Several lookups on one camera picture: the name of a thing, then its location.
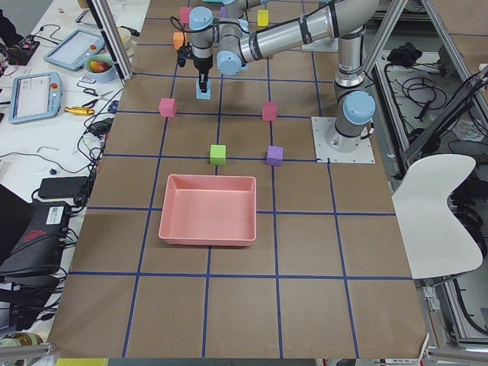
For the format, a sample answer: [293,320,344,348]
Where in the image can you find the yellow block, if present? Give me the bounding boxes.
[257,9,269,27]

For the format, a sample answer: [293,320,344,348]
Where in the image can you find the white chair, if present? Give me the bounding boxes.
[392,154,483,279]

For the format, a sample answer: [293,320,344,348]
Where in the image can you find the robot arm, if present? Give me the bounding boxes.
[217,0,269,18]
[177,1,378,152]

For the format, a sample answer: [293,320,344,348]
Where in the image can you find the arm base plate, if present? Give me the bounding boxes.
[311,117,375,164]
[301,38,338,53]

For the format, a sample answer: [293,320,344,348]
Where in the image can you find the black mini computer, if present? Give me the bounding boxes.
[1,201,70,278]

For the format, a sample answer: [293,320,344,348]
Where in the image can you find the teach pendant far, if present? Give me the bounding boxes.
[43,29,105,70]

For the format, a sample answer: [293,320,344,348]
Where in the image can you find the pink block right far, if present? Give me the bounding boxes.
[179,7,192,24]

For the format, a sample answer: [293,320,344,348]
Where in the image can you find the brass cylinder tool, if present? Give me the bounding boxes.
[64,107,95,116]

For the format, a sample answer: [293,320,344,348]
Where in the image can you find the pink tray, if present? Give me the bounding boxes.
[159,174,257,247]

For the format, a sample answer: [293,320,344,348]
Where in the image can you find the teach pendant near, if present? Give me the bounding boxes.
[8,72,63,124]

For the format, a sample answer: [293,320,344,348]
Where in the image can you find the black power adapter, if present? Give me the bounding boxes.
[37,176,88,199]

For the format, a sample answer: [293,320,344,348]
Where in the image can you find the blue bowl with fruit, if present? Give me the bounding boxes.
[85,54,117,83]

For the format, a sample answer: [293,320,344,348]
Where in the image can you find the dark pink block left near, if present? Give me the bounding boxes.
[262,101,278,121]

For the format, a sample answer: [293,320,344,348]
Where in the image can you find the teach pendant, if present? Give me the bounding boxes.
[8,72,63,124]
[43,29,105,70]

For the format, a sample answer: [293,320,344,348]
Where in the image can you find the scissors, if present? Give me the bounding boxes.
[82,91,111,109]

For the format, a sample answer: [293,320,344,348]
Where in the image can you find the cream bowl with lemon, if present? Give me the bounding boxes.
[117,27,136,57]

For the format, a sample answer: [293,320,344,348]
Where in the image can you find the light blue block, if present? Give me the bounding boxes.
[195,79,212,100]

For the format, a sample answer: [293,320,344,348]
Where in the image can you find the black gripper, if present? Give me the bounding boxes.
[193,56,212,93]

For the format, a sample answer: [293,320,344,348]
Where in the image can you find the pink block left far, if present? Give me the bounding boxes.
[159,98,177,117]

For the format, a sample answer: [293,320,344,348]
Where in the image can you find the purple block left side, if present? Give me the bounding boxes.
[266,146,284,166]

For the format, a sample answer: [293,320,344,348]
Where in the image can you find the aluminium frame post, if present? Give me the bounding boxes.
[87,0,133,83]

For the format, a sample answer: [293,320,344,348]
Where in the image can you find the orange block far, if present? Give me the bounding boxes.
[172,31,187,50]

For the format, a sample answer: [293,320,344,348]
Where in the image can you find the green block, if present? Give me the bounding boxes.
[209,144,226,165]

